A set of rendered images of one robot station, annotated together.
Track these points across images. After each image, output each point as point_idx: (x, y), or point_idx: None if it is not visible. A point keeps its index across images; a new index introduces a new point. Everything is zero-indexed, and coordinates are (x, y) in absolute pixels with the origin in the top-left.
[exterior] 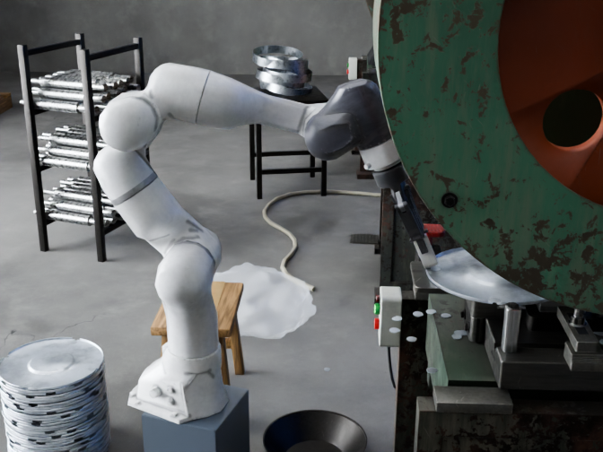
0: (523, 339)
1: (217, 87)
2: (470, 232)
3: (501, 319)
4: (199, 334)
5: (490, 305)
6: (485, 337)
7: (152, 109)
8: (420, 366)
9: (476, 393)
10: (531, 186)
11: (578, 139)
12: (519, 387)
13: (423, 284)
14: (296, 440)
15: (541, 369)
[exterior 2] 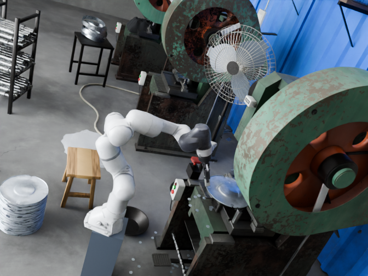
0: None
1: (156, 124)
2: (259, 214)
3: (227, 206)
4: (123, 206)
5: None
6: (222, 212)
7: (131, 131)
8: (183, 206)
9: (223, 236)
10: (281, 203)
11: None
12: (235, 235)
13: (208, 195)
14: None
15: (243, 230)
